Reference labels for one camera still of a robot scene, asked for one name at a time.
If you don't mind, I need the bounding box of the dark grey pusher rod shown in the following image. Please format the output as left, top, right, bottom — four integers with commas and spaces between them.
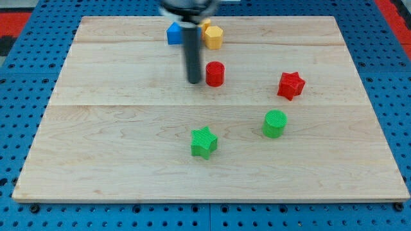
181, 22, 202, 84

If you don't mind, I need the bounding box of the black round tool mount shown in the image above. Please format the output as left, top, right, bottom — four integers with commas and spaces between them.
159, 0, 220, 22

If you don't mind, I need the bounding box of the red cylinder block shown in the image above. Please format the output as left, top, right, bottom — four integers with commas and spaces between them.
205, 61, 225, 87

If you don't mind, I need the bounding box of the green star block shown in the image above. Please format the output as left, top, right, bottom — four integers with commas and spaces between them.
191, 126, 218, 160

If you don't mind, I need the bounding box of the red star block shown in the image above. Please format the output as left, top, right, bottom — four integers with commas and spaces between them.
277, 72, 306, 101

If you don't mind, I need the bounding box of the blue block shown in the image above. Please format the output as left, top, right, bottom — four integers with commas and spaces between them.
166, 22, 182, 45

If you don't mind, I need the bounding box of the yellow block behind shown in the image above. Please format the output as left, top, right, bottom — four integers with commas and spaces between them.
198, 18, 211, 40

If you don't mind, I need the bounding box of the yellow hexagon block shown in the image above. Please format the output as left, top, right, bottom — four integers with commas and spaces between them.
204, 26, 223, 49

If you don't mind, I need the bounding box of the light wooden board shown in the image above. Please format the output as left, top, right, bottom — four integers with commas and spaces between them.
12, 16, 410, 203

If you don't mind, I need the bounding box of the green cylinder block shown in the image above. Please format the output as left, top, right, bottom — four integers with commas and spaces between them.
262, 110, 288, 139

